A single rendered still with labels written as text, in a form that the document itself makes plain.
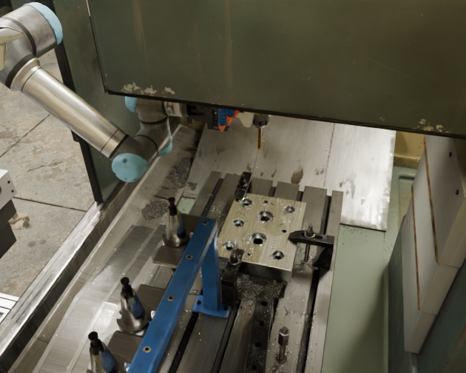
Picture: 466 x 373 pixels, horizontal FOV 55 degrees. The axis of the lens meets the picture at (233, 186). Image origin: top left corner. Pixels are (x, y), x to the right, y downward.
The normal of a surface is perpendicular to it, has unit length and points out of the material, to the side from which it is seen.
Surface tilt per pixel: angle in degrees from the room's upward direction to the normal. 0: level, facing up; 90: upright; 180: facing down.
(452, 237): 90
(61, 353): 8
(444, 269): 90
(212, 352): 0
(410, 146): 90
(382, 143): 24
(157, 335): 0
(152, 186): 17
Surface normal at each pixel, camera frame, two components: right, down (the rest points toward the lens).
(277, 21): -0.26, 0.61
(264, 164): -0.12, -0.47
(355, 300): -0.01, -0.78
